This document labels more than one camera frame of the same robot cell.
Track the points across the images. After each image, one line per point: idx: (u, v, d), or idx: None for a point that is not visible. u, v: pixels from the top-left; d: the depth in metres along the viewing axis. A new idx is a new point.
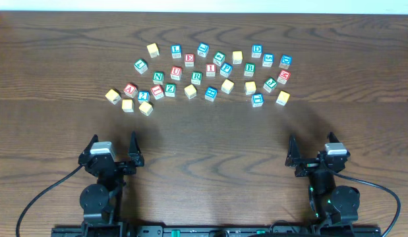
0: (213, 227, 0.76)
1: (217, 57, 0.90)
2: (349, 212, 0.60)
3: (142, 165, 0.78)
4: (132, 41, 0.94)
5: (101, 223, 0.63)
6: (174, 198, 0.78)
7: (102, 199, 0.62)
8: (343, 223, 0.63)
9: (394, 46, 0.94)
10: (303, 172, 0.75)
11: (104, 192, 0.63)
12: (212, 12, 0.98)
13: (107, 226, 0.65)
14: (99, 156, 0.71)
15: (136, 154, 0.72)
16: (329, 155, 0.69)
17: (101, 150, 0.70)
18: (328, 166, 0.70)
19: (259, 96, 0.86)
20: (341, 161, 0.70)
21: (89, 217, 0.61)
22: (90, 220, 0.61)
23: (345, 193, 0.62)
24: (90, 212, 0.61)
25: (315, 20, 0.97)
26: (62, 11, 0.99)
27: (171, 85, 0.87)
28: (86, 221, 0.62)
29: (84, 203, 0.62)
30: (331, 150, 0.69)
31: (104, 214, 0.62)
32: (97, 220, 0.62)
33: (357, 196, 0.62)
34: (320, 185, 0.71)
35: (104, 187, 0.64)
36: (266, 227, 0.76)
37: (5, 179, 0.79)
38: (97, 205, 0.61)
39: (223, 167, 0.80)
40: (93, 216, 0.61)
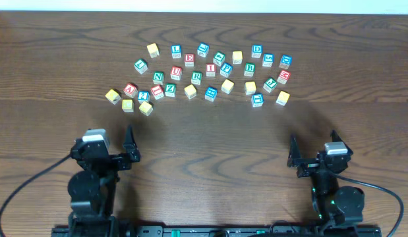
0: (213, 227, 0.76)
1: (217, 57, 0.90)
2: (353, 213, 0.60)
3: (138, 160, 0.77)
4: (132, 41, 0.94)
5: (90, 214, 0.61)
6: (174, 198, 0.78)
7: (90, 185, 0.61)
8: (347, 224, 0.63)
9: (394, 46, 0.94)
10: (304, 172, 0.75)
11: (94, 180, 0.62)
12: (212, 12, 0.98)
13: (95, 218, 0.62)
14: (92, 143, 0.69)
15: (132, 147, 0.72)
16: (329, 154, 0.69)
17: (93, 137, 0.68)
18: (328, 166, 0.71)
19: (259, 96, 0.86)
20: (342, 160, 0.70)
21: (77, 205, 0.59)
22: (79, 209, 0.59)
23: (350, 194, 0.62)
24: (78, 201, 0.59)
25: (314, 20, 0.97)
26: (62, 11, 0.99)
27: (171, 85, 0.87)
28: (74, 210, 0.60)
29: (73, 189, 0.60)
30: (330, 150, 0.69)
31: (93, 204, 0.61)
32: (86, 209, 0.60)
33: (362, 197, 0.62)
34: (323, 186, 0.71)
35: (95, 175, 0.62)
36: (266, 228, 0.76)
37: (6, 178, 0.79)
38: (86, 191, 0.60)
39: (223, 167, 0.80)
40: (82, 204, 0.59)
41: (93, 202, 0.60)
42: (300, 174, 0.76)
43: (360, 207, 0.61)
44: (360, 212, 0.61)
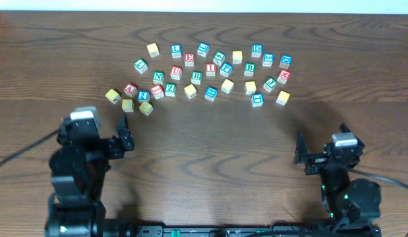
0: (213, 227, 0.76)
1: (217, 57, 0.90)
2: (369, 208, 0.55)
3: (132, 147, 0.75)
4: (132, 41, 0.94)
5: (73, 193, 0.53)
6: (174, 198, 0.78)
7: (78, 161, 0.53)
8: (362, 222, 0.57)
9: (394, 45, 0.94)
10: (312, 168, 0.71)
11: (80, 154, 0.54)
12: (212, 12, 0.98)
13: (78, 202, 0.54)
14: (81, 121, 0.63)
15: (125, 132, 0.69)
16: (336, 146, 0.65)
17: (84, 116, 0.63)
18: (335, 158, 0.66)
19: (259, 95, 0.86)
20: (351, 153, 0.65)
21: (58, 180, 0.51)
22: (60, 185, 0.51)
23: (364, 187, 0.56)
24: (60, 176, 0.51)
25: (314, 19, 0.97)
26: (62, 11, 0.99)
27: (171, 85, 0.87)
28: (55, 187, 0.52)
29: (55, 164, 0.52)
30: (338, 141, 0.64)
31: (78, 182, 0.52)
32: (68, 186, 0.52)
33: (378, 190, 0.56)
34: (333, 182, 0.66)
35: (81, 149, 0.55)
36: (266, 227, 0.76)
37: (5, 178, 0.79)
38: (70, 166, 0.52)
39: (223, 167, 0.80)
40: (64, 180, 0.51)
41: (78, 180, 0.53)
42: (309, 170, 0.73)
43: (374, 201, 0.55)
44: (374, 207, 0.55)
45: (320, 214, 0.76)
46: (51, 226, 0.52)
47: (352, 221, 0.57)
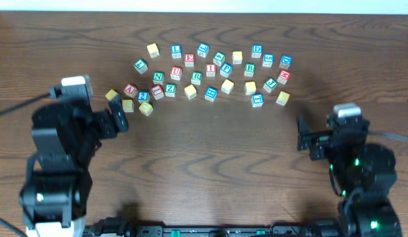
0: (213, 228, 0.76)
1: (217, 57, 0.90)
2: (385, 171, 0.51)
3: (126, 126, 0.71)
4: (132, 42, 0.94)
5: (56, 152, 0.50)
6: (174, 198, 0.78)
7: (64, 120, 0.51)
8: (379, 191, 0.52)
9: (394, 46, 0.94)
10: (317, 148, 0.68)
11: (66, 110, 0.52)
12: (212, 12, 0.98)
13: (62, 166, 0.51)
14: (71, 88, 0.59)
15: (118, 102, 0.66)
16: (340, 116, 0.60)
17: (73, 82, 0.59)
18: (341, 131, 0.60)
19: (259, 96, 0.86)
20: (357, 123, 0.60)
21: (39, 133, 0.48)
22: (41, 139, 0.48)
23: (376, 151, 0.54)
24: (41, 128, 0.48)
25: (315, 20, 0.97)
26: (62, 11, 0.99)
27: (171, 85, 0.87)
28: (35, 142, 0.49)
29: (38, 117, 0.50)
30: (341, 110, 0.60)
31: (61, 138, 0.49)
32: (49, 141, 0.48)
33: (391, 155, 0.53)
34: (341, 158, 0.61)
35: (68, 106, 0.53)
36: (266, 228, 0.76)
37: (6, 179, 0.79)
38: (57, 122, 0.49)
39: (223, 167, 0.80)
40: (45, 132, 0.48)
41: (63, 141, 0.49)
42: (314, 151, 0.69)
43: (387, 171, 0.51)
44: (389, 176, 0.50)
45: (319, 214, 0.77)
46: (26, 192, 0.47)
47: (365, 193, 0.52)
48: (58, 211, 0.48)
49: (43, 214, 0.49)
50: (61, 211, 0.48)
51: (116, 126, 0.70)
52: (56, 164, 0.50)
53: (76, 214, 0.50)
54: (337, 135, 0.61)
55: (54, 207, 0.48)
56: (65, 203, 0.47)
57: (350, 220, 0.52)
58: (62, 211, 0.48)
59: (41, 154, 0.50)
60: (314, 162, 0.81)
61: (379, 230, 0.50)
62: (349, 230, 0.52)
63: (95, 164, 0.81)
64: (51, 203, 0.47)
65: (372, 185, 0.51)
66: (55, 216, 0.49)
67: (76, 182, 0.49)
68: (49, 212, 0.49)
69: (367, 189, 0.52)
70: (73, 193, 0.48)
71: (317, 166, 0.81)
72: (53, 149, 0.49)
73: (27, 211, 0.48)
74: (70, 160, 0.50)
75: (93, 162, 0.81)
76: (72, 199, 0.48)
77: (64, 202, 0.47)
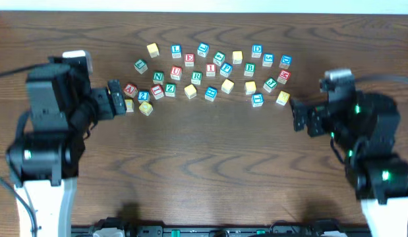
0: (213, 227, 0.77)
1: (217, 57, 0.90)
2: (387, 112, 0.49)
3: (124, 108, 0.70)
4: (132, 41, 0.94)
5: (51, 108, 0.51)
6: (174, 198, 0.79)
7: (61, 76, 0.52)
8: (381, 137, 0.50)
9: (394, 46, 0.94)
10: (316, 120, 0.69)
11: (62, 68, 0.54)
12: (212, 12, 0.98)
13: (54, 124, 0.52)
14: (72, 60, 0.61)
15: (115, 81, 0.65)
16: (332, 79, 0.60)
17: (78, 56, 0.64)
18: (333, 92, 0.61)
19: (259, 96, 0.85)
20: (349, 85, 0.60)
21: (34, 85, 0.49)
22: (37, 92, 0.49)
23: (374, 98, 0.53)
24: (36, 81, 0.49)
25: (315, 20, 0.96)
26: (62, 11, 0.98)
27: (171, 85, 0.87)
28: (31, 95, 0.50)
29: (33, 74, 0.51)
30: (332, 74, 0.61)
31: (56, 93, 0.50)
32: (43, 94, 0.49)
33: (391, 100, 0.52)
34: (339, 120, 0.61)
35: (62, 66, 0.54)
36: (266, 227, 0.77)
37: (8, 179, 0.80)
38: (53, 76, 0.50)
39: (223, 167, 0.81)
40: (41, 85, 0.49)
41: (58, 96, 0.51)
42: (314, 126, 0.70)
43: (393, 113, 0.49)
44: (394, 119, 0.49)
45: (318, 214, 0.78)
46: (14, 148, 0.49)
47: (370, 141, 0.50)
48: (47, 168, 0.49)
49: (32, 172, 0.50)
50: (51, 168, 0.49)
51: (115, 109, 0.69)
52: (49, 121, 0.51)
53: (66, 173, 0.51)
54: (339, 95, 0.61)
55: (43, 163, 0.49)
56: (54, 160, 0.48)
57: (360, 174, 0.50)
58: (52, 167, 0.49)
59: (33, 112, 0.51)
60: (314, 162, 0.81)
61: (391, 180, 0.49)
62: (358, 184, 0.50)
63: (95, 164, 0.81)
64: (39, 158, 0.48)
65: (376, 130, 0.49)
66: (44, 173, 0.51)
67: (68, 141, 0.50)
68: (40, 169, 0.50)
69: (372, 135, 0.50)
70: (62, 151, 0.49)
71: (316, 166, 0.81)
72: (46, 105, 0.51)
73: (16, 168, 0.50)
74: (62, 118, 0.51)
75: (93, 162, 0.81)
76: (61, 157, 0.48)
77: (53, 158, 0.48)
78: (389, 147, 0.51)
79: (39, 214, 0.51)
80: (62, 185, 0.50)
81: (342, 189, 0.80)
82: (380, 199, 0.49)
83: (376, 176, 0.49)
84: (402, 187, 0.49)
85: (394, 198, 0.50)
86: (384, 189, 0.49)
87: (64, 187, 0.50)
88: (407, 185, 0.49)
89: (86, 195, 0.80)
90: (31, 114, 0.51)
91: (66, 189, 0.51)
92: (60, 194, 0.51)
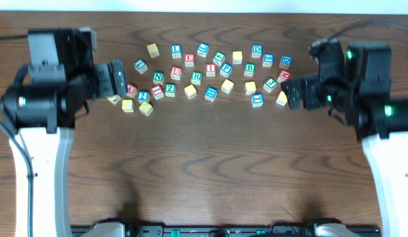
0: (213, 227, 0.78)
1: (217, 57, 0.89)
2: (376, 51, 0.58)
3: (126, 89, 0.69)
4: (132, 42, 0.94)
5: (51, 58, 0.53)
6: (174, 198, 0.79)
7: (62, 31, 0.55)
8: (376, 73, 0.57)
9: (394, 46, 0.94)
10: (310, 89, 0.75)
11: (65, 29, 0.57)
12: (212, 11, 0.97)
13: (52, 76, 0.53)
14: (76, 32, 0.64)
15: (119, 62, 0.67)
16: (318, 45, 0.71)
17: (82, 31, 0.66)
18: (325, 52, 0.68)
19: (259, 96, 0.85)
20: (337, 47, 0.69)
21: (37, 35, 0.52)
22: (39, 42, 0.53)
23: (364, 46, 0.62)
24: (39, 33, 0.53)
25: (315, 20, 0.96)
26: (61, 11, 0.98)
27: (171, 85, 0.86)
28: (31, 47, 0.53)
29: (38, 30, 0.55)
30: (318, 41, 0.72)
31: (56, 44, 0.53)
32: (45, 45, 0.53)
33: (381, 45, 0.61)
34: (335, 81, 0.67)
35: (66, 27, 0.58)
36: (266, 227, 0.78)
37: (8, 179, 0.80)
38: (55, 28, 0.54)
39: (223, 167, 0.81)
40: (42, 36, 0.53)
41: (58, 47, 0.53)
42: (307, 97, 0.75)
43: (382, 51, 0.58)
44: (384, 55, 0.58)
45: (318, 213, 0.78)
46: (8, 96, 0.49)
47: (366, 79, 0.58)
48: (43, 116, 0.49)
49: (28, 121, 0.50)
50: (46, 116, 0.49)
51: (115, 88, 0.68)
52: (47, 72, 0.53)
53: (62, 124, 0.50)
54: (334, 58, 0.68)
55: (39, 110, 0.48)
56: (48, 107, 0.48)
57: (361, 110, 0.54)
58: (47, 115, 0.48)
59: (33, 63, 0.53)
60: (314, 162, 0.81)
61: (392, 114, 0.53)
62: (360, 121, 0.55)
63: (96, 164, 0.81)
64: (34, 105, 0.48)
65: (368, 66, 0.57)
66: (39, 122, 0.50)
67: (64, 90, 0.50)
68: (33, 118, 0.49)
69: (366, 74, 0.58)
70: (58, 99, 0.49)
71: (316, 166, 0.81)
72: (47, 55, 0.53)
73: (10, 117, 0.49)
74: (60, 69, 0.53)
75: (93, 163, 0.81)
76: (56, 105, 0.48)
77: (49, 105, 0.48)
78: (385, 87, 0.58)
79: (35, 162, 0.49)
80: (57, 134, 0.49)
81: (342, 189, 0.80)
82: (383, 133, 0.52)
83: (378, 110, 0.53)
84: (406, 123, 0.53)
85: (397, 133, 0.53)
86: (387, 124, 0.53)
87: (59, 135, 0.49)
88: None
89: (87, 195, 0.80)
90: (29, 66, 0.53)
91: (62, 138, 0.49)
92: (57, 142, 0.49)
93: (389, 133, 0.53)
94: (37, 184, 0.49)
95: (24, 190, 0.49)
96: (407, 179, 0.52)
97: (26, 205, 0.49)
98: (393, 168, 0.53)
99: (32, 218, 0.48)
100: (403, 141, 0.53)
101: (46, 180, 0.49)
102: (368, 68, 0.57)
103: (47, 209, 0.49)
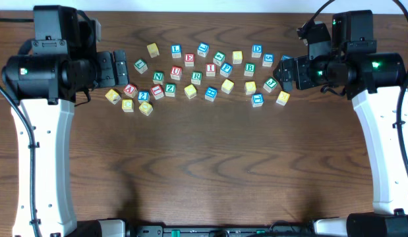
0: (213, 227, 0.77)
1: (217, 57, 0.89)
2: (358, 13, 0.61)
3: (127, 79, 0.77)
4: (132, 41, 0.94)
5: (56, 32, 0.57)
6: (174, 198, 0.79)
7: (66, 8, 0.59)
8: (358, 33, 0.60)
9: (393, 47, 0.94)
10: (301, 68, 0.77)
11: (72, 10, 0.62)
12: (212, 11, 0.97)
13: (55, 50, 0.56)
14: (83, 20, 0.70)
15: (122, 51, 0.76)
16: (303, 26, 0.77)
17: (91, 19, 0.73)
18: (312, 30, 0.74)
19: (259, 95, 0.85)
20: (322, 27, 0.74)
21: (44, 10, 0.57)
22: (45, 17, 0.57)
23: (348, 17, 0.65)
24: (47, 9, 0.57)
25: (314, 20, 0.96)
26: None
27: (171, 85, 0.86)
28: (38, 21, 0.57)
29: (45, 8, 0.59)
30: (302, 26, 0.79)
31: (61, 20, 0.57)
32: (51, 19, 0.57)
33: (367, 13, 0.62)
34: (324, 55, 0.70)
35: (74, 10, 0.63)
36: (266, 227, 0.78)
37: (8, 179, 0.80)
38: (60, 5, 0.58)
39: (223, 167, 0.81)
40: (49, 11, 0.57)
41: (62, 23, 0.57)
42: (299, 76, 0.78)
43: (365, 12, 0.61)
44: (366, 16, 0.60)
45: (319, 214, 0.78)
46: (11, 67, 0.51)
47: (351, 40, 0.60)
48: (44, 87, 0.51)
49: (29, 92, 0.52)
50: (47, 87, 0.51)
51: (116, 76, 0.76)
52: (51, 47, 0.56)
53: (62, 95, 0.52)
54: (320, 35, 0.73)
55: (40, 81, 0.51)
56: (50, 78, 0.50)
57: (350, 68, 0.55)
58: (48, 86, 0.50)
59: (37, 38, 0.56)
60: (314, 162, 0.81)
61: (378, 68, 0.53)
62: (350, 77, 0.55)
63: (96, 164, 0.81)
64: (37, 76, 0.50)
65: (352, 27, 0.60)
66: (40, 95, 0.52)
67: (66, 63, 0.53)
68: (33, 87, 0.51)
69: (351, 35, 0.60)
70: (59, 70, 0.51)
71: (317, 166, 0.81)
72: (51, 31, 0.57)
73: (12, 87, 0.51)
74: (63, 43, 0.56)
75: (94, 162, 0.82)
76: (57, 76, 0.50)
77: (51, 76, 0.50)
78: (372, 47, 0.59)
79: (36, 132, 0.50)
80: (58, 105, 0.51)
81: (342, 189, 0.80)
82: (371, 87, 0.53)
83: (365, 65, 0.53)
84: (392, 78, 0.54)
85: (384, 87, 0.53)
86: (374, 79, 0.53)
87: (60, 106, 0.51)
88: (395, 75, 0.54)
89: (87, 195, 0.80)
90: (33, 41, 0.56)
91: (62, 109, 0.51)
92: (57, 112, 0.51)
93: (377, 88, 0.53)
94: (38, 154, 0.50)
95: (26, 160, 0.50)
96: (395, 130, 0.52)
97: (28, 173, 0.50)
98: (379, 122, 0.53)
99: (34, 187, 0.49)
100: (389, 94, 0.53)
101: (47, 150, 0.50)
102: (352, 29, 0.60)
103: (47, 177, 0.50)
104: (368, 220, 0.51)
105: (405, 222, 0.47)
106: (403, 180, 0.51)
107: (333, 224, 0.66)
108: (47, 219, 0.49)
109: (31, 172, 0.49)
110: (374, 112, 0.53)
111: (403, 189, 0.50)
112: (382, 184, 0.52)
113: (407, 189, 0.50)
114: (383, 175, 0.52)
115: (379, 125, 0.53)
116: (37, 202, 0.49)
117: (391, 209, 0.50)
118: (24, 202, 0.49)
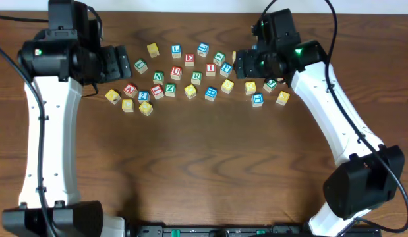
0: (213, 227, 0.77)
1: (217, 57, 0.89)
2: (278, 13, 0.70)
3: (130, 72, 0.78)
4: (132, 41, 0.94)
5: (68, 24, 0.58)
6: (174, 198, 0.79)
7: (78, 4, 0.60)
8: (282, 30, 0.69)
9: (394, 46, 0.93)
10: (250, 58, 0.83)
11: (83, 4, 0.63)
12: (212, 12, 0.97)
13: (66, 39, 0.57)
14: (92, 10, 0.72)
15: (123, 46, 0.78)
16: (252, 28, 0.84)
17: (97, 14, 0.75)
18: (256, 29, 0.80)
19: (259, 96, 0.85)
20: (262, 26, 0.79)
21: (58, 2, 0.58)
22: (57, 9, 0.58)
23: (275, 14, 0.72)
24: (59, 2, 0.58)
25: (314, 19, 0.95)
26: None
27: (171, 85, 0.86)
28: (51, 11, 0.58)
29: None
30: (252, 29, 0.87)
31: (74, 12, 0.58)
32: (64, 10, 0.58)
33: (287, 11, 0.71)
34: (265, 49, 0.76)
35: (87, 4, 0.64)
36: (266, 227, 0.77)
37: (7, 179, 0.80)
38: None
39: (223, 168, 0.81)
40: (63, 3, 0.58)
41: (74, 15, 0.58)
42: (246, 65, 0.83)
43: (284, 12, 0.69)
44: (286, 16, 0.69)
45: None
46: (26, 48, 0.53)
47: (278, 36, 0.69)
48: (55, 69, 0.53)
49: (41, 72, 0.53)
50: (58, 69, 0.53)
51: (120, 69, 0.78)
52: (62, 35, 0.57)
53: (73, 77, 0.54)
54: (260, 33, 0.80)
55: (51, 63, 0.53)
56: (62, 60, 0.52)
57: (280, 61, 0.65)
58: (58, 67, 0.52)
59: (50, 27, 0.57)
60: (314, 163, 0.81)
61: (301, 54, 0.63)
62: (282, 68, 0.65)
63: (95, 164, 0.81)
64: (49, 57, 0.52)
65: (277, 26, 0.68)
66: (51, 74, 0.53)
67: (75, 49, 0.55)
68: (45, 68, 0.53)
69: (277, 32, 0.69)
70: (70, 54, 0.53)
71: (317, 166, 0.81)
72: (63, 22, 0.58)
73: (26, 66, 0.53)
74: (74, 33, 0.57)
75: (93, 162, 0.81)
76: (68, 58, 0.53)
77: (62, 57, 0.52)
78: (296, 39, 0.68)
79: (47, 106, 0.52)
80: (68, 82, 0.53)
81: None
82: (300, 68, 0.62)
83: (289, 54, 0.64)
84: (315, 60, 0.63)
85: (310, 66, 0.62)
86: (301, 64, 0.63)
87: (70, 83, 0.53)
88: (317, 56, 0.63)
89: (86, 195, 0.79)
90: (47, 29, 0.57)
91: (72, 87, 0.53)
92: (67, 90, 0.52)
93: (305, 66, 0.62)
94: (47, 125, 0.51)
95: (35, 133, 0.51)
96: (328, 93, 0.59)
97: (35, 145, 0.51)
98: (314, 92, 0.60)
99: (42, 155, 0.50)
100: (317, 69, 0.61)
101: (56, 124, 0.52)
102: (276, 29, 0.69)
103: (55, 151, 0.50)
104: (334, 175, 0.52)
105: (360, 162, 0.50)
106: (348, 130, 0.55)
107: (320, 210, 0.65)
108: (53, 187, 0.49)
109: (40, 139, 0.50)
110: (308, 85, 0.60)
111: (351, 137, 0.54)
112: (335, 139, 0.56)
113: (354, 136, 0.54)
114: (333, 135, 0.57)
115: (316, 95, 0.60)
116: (43, 170, 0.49)
117: (347, 156, 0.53)
118: (31, 170, 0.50)
